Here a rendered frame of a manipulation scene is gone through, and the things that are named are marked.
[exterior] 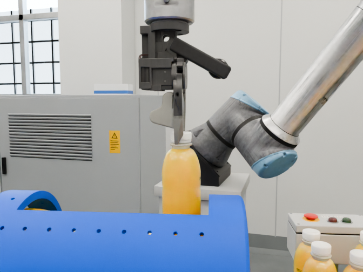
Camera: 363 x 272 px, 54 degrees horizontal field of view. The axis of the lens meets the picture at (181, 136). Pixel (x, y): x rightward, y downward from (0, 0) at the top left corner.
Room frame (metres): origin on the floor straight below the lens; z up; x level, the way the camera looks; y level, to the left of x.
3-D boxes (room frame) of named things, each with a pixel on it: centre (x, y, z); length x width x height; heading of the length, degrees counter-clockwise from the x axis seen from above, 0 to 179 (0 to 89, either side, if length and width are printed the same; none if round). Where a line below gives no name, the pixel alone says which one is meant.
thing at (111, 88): (2.49, 0.47, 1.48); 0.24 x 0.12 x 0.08; 82
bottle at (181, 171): (0.65, 0.00, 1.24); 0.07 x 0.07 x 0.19
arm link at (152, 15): (0.65, 0.02, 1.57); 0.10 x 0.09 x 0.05; 175
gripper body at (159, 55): (0.65, 0.03, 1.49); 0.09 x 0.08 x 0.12; 85
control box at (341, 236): (0.91, -0.39, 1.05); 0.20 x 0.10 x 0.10; 85
